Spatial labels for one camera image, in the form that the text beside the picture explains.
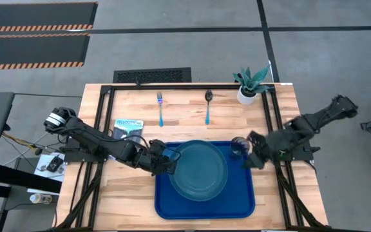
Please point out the clear water bottle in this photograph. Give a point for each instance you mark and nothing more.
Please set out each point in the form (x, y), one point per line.
(40, 198)

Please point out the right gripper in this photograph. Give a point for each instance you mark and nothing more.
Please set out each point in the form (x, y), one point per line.
(274, 145)

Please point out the black aluminium table frame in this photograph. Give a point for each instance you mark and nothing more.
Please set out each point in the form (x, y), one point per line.
(188, 87)

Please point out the teal round plate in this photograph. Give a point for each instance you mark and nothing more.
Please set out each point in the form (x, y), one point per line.
(200, 170)

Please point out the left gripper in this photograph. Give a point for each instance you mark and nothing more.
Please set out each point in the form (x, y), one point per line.
(156, 156)

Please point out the white paper sheet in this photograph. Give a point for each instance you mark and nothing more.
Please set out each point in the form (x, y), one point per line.
(40, 174)

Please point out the plant in white pot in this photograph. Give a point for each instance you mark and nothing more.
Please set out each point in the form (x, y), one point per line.
(248, 90)

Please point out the black hazard-striped floor mat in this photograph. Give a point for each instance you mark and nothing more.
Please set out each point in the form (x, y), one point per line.
(34, 48)
(37, 14)

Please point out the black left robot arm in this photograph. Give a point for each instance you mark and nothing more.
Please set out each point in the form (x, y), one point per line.
(85, 135)

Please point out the black low shelf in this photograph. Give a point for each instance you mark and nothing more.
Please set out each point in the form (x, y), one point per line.
(21, 180)

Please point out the black perforated floor grate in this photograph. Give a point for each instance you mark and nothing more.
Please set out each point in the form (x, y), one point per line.
(151, 75)

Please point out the blue plastic tray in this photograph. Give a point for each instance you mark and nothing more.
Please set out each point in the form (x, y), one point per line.
(205, 209)

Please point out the black handheld device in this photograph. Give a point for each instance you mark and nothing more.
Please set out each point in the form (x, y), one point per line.
(54, 163)

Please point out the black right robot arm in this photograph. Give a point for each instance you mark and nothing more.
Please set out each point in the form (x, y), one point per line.
(320, 117)

